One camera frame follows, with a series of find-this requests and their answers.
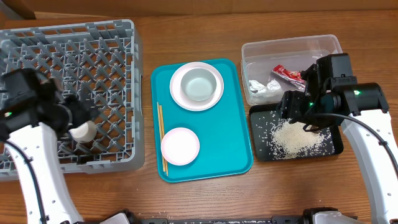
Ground white tissue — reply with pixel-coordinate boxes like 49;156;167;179
249;79;282;94

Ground white rice pile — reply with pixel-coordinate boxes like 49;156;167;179
257;110;332;159

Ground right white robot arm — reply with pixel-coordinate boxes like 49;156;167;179
277;53;397;223

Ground large white plate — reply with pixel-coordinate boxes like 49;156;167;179
170;62;224;111

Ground small pink-white plate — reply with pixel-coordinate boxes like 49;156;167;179
161;128;200;166

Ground wooden chopstick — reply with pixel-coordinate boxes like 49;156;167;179
161;105;169;176
157;102;167;173

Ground grey-green bowl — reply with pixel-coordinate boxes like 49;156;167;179
181;68;217;101

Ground clear plastic bin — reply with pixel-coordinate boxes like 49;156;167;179
241;34;343;106

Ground left wooden chopstick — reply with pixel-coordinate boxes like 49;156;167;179
157;102;167;173

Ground grey dishwasher rack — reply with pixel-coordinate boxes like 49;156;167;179
1;19;145;174

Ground white cup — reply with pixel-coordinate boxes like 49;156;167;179
69;121;97;143

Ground right wooden chopstick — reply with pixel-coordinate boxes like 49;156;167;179
161;105;169;176

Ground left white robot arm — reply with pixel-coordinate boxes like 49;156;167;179
1;68;100;223

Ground teal plastic tray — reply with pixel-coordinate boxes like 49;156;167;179
150;58;254;183

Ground red snack wrapper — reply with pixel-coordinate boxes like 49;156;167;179
272;65;305;90

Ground black waste tray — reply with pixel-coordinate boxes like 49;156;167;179
248;102;345;162

